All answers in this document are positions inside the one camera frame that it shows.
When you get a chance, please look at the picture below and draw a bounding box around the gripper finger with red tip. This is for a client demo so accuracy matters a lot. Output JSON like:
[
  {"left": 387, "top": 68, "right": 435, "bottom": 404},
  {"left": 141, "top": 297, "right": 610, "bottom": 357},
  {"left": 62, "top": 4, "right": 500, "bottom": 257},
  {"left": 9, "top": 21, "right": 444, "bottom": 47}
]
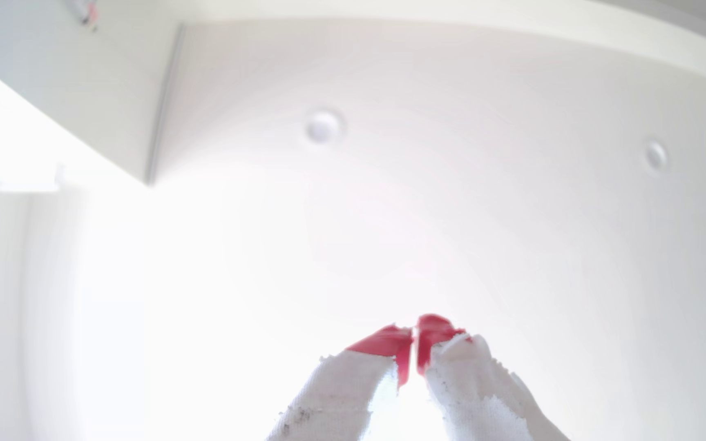
[
  {"left": 416, "top": 314, "right": 572, "bottom": 441},
  {"left": 265, "top": 325, "right": 414, "bottom": 441}
]

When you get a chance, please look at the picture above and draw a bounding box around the round recessed ceiling light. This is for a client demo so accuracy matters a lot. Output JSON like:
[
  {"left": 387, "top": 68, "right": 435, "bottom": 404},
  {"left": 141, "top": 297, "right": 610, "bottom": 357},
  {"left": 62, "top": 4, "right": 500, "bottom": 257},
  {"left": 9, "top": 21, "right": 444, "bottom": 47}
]
[
  {"left": 642, "top": 138, "right": 671, "bottom": 175},
  {"left": 304, "top": 107, "right": 346, "bottom": 147}
]

